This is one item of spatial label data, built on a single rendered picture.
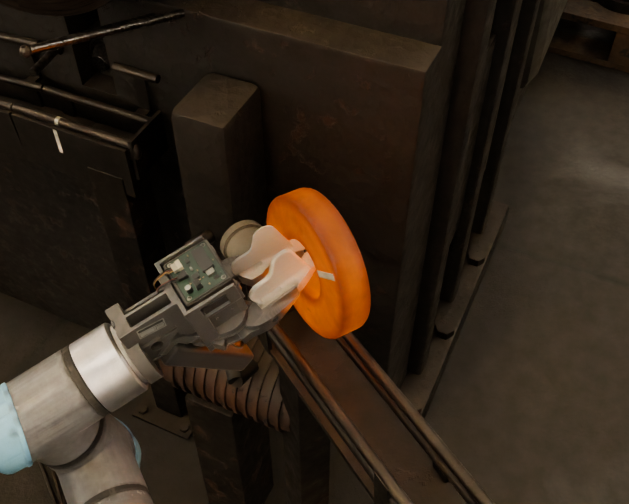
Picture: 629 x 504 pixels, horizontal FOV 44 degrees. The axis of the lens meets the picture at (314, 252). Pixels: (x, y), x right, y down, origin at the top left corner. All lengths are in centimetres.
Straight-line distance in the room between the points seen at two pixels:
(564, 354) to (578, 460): 25
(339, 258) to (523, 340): 107
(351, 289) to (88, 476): 31
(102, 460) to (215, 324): 18
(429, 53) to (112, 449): 55
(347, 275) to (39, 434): 31
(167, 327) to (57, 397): 11
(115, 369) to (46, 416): 7
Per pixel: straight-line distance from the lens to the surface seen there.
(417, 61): 90
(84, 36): 94
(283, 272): 73
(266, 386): 102
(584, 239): 199
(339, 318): 74
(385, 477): 75
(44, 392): 73
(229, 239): 95
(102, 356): 72
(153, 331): 71
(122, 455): 81
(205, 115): 94
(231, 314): 74
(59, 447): 76
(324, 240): 71
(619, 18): 254
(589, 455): 164
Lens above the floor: 137
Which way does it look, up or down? 48 degrees down
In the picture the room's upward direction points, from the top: straight up
